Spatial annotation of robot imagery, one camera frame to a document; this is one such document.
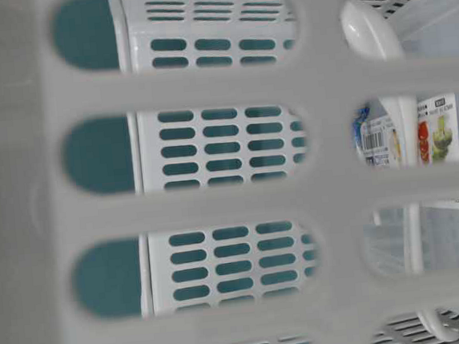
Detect white plastic shopping basket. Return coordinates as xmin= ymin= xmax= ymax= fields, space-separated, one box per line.
xmin=0 ymin=0 xmax=459 ymax=344

